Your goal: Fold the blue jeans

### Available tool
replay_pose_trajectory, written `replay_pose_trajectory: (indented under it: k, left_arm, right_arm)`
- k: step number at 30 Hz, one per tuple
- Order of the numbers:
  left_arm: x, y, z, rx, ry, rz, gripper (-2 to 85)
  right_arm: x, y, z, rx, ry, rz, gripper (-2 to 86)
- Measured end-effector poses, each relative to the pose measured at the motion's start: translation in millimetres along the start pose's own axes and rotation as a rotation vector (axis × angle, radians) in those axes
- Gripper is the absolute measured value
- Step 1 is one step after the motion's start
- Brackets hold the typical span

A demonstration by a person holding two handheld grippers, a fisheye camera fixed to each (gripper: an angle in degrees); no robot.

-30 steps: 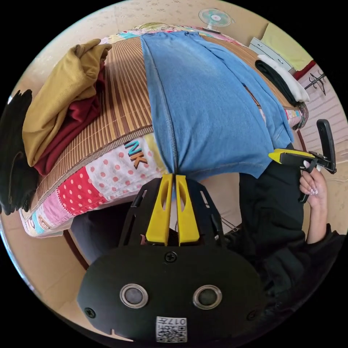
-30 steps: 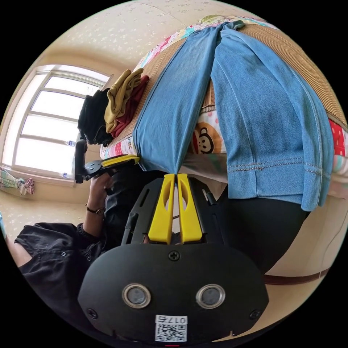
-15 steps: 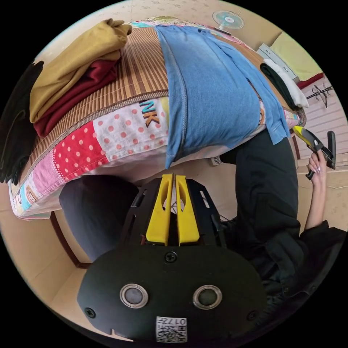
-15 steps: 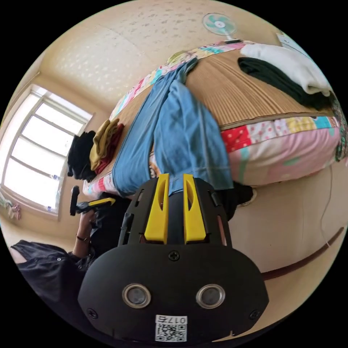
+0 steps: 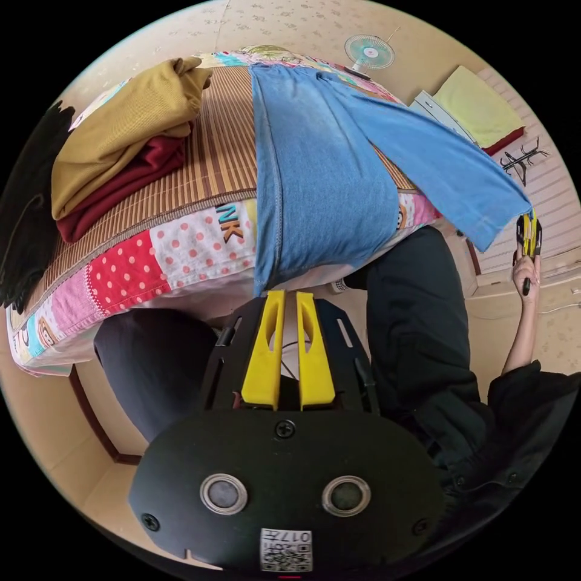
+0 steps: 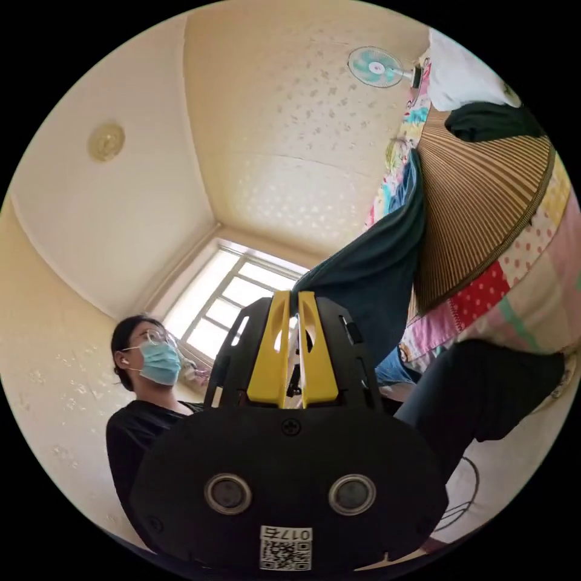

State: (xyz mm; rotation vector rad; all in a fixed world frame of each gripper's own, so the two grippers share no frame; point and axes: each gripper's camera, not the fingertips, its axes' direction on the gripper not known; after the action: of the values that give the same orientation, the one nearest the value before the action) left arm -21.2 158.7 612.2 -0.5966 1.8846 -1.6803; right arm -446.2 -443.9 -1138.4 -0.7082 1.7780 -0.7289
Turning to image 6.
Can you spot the dark garment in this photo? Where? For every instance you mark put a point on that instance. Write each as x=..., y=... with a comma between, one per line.
x=494, y=120

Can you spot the bed with woven mat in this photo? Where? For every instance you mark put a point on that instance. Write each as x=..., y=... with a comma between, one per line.
x=472, y=199

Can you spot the window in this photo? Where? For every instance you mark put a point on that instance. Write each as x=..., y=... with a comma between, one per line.
x=227, y=299

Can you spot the white pillow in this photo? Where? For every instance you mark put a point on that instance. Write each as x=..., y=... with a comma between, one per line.
x=463, y=72

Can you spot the blue jeans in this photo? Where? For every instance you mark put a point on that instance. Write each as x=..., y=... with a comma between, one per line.
x=372, y=272

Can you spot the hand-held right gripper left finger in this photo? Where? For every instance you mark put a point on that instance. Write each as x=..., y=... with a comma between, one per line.
x=271, y=363

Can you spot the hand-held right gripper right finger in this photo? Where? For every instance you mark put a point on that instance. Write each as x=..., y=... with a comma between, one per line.
x=317, y=372

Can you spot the wall fan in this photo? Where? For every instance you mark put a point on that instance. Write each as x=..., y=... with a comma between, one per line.
x=376, y=66

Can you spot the person's body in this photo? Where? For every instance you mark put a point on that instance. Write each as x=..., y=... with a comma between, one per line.
x=131, y=435

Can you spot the round ceiling lamp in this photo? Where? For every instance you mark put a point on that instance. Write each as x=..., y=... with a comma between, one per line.
x=106, y=142

